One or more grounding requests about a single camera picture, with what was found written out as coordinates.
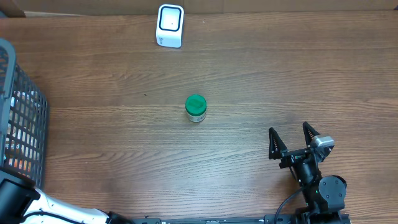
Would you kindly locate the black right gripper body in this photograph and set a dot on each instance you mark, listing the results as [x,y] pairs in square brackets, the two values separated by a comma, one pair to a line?
[305,171]

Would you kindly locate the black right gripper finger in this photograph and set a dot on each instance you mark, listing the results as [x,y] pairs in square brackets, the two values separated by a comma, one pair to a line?
[277,148]
[309,133]

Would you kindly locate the green lid jar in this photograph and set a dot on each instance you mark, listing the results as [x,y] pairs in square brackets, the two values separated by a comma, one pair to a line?
[195,107]

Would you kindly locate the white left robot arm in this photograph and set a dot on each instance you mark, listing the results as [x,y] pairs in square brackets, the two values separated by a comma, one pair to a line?
[23,202]

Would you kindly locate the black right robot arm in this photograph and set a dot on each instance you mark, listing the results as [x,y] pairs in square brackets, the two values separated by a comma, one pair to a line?
[324,196]

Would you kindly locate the white barcode scanner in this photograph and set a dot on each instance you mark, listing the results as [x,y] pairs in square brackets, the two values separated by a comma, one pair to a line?
[169,26]

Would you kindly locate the grey plastic mesh basket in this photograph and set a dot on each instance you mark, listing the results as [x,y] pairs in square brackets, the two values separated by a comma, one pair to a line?
[24,119]

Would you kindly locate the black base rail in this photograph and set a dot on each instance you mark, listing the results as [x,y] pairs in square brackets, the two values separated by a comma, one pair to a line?
[211,221]

